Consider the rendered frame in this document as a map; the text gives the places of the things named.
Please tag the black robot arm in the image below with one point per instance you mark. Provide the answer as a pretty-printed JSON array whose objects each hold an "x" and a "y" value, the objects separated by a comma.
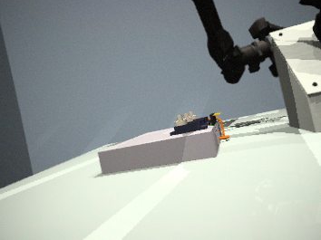
[{"x": 221, "y": 45}]

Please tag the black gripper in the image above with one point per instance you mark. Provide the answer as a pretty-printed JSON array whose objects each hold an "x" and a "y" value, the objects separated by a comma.
[{"x": 260, "y": 29}]

